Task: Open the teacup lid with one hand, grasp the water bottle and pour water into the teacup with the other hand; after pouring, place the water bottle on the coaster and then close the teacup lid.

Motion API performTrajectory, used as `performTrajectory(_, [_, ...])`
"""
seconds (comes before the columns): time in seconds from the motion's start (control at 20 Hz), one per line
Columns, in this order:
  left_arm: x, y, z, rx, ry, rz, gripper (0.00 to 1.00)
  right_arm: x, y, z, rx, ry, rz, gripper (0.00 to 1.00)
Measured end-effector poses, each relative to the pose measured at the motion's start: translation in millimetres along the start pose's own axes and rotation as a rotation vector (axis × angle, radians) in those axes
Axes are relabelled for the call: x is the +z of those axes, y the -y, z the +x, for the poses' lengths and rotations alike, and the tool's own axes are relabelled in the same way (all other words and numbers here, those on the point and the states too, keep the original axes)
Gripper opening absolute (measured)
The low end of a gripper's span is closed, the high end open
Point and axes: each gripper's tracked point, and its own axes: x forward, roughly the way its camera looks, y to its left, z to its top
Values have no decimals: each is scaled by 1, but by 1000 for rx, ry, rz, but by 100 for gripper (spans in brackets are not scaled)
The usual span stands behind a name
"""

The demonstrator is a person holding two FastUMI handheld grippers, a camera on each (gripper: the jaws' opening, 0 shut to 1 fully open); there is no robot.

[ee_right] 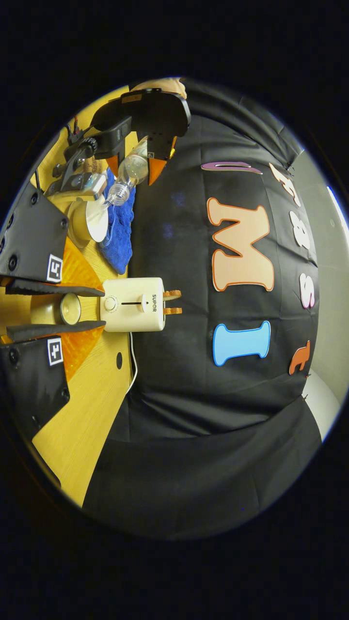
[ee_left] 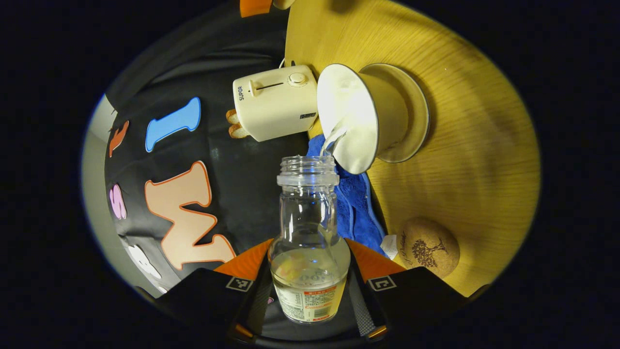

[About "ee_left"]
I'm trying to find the round cork coaster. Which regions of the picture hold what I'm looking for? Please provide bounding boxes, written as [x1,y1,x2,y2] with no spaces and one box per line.
[396,217,461,280]

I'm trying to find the blue towel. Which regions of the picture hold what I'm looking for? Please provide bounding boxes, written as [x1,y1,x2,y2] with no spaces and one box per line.
[306,134,399,260]

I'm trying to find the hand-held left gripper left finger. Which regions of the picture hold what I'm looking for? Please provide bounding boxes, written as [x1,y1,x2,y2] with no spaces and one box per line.
[155,238,275,340]

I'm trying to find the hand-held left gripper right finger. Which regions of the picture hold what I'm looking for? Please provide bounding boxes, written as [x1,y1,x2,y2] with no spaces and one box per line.
[345,238,468,340]

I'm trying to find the clear plastic water bottle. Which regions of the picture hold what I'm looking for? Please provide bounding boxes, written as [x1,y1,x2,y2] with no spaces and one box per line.
[268,155,352,325]

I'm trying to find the cream ceramic saucer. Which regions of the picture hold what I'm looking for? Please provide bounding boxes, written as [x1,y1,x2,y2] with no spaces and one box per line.
[359,63,431,164]

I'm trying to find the cream toaster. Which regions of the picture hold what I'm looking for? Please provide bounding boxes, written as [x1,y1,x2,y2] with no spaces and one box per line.
[232,64,320,143]

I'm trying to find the cream ceramic teacup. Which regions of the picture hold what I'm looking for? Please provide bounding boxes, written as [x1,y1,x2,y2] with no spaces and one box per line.
[317,63,410,175]

